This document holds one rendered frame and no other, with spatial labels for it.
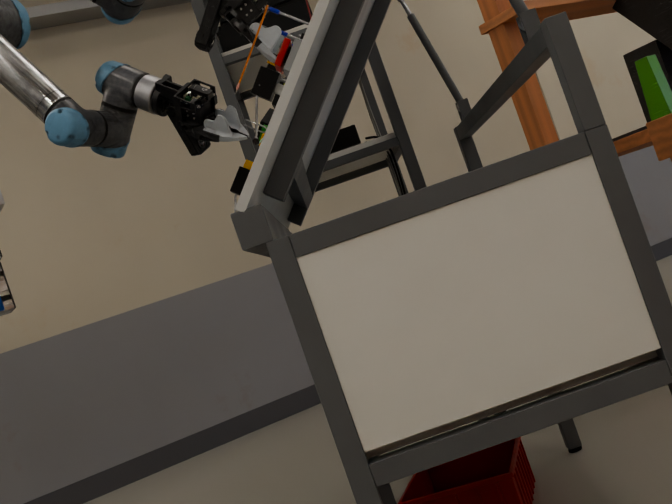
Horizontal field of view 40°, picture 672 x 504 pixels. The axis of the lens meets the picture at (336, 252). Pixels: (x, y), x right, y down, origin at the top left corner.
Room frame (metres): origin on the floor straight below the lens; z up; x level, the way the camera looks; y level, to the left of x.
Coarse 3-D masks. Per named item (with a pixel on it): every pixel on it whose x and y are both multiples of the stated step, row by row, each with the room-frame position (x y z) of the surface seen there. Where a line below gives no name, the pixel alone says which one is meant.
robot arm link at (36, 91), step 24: (0, 48) 1.85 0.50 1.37; (0, 72) 1.84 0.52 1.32; (24, 72) 1.83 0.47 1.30; (24, 96) 1.83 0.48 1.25; (48, 96) 1.82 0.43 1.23; (48, 120) 1.79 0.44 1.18; (72, 120) 1.78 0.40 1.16; (96, 120) 1.84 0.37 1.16; (72, 144) 1.80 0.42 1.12; (96, 144) 1.87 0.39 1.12
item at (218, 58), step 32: (192, 0) 2.75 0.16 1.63; (288, 32) 2.79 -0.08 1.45; (224, 64) 2.75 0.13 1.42; (256, 64) 2.99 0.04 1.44; (224, 96) 2.75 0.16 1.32; (384, 96) 2.75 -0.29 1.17; (384, 128) 3.30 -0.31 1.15; (352, 160) 2.76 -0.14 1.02; (384, 160) 3.31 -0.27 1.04; (416, 160) 2.75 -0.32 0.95
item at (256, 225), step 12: (240, 216) 1.52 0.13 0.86; (252, 216) 1.52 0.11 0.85; (264, 216) 1.52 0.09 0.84; (240, 228) 1.52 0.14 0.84; (252, 228) 1.52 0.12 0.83; (264, 228) 1.52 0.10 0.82; (276, 228) 1.76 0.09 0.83; (240, 240) 1.52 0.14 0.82; (252, 240) 1.52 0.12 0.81; (264, 240) 1.52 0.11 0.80; (252, 252) 1.67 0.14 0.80; (264, 252) 1.82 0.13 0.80
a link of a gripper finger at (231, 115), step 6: (228, 108) 1.84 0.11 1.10; (234, 108) 1.83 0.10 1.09; (216, 114) 1.87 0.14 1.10; (222, 114) 1.86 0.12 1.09; (228, 114) 1.85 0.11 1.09; (234, 114) 1.84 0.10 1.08; (228, 120) 1.86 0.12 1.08; (234, 120) 1.85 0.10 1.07; (234, 126) 1.85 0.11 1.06; (240, 126) 1.85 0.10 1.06; (234, 132) 1.85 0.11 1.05; (240, 132) 1.84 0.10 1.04; (246, 132) 1.84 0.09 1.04
